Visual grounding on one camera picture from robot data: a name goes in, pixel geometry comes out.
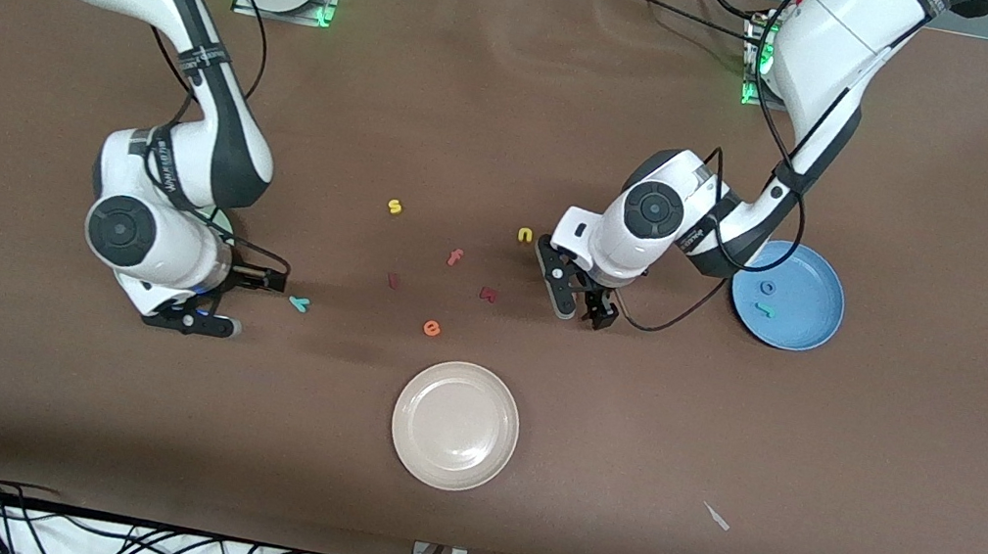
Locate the green plate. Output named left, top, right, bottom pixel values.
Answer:
left=200, top=205, right=242, bottom=249

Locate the beige plate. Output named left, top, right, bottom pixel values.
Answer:
left=383, top=352, right=530, bottom=501

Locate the brown table cover sheet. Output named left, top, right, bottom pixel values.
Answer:
left=0, top=0, right=988, bottom=554

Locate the blue plate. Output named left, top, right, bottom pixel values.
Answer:
left=722, top=234, right=855, bottom=359

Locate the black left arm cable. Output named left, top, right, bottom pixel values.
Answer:
left=610, top=0, right=841, bottom=353

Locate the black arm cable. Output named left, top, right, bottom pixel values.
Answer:
left=77, top=0, right=334, bottom=285
left=610, top=0, right=841, bottom=353

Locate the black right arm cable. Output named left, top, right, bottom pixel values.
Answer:
left=77, top=0, right=334, bottom=285

